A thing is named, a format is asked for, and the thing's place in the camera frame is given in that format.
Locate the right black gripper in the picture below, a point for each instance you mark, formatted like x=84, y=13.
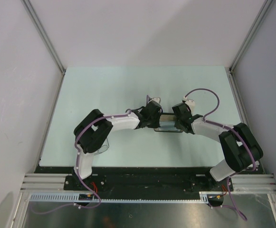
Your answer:
x=176, y=124

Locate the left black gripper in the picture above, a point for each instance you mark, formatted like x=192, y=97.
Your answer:
x=157, y=124

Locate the black glasses case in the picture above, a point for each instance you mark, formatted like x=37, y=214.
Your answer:
x=167, y=117

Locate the light blue cleaning cloth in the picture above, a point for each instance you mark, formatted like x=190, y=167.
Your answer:
x=167, y=124

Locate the thin-framed sunglasses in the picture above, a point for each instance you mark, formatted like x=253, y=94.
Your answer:
x=104, y=147

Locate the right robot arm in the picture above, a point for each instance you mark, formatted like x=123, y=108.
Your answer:
x=239, y=146

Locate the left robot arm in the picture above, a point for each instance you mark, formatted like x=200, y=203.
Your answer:
x=94, y=129

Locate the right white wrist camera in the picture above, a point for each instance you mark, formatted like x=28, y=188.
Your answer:
x=189, y=103

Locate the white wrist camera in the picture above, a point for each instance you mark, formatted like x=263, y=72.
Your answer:
x=156, y=99
x=189, y=103

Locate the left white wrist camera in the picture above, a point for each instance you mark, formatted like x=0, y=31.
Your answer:
x=156, y=99

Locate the right aluminium frame post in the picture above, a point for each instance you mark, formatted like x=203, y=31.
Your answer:
x=262, y=14

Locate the aluminium frame post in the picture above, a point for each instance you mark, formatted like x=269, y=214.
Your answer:
x=262, y=14
x=43, y=34

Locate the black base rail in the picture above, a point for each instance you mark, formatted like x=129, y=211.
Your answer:
x=145, y=183

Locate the white slotted cable duct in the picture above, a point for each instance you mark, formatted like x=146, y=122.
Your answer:
x=87, y=198

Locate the left aluminium frame post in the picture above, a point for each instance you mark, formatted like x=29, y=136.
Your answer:
x=43, y=34

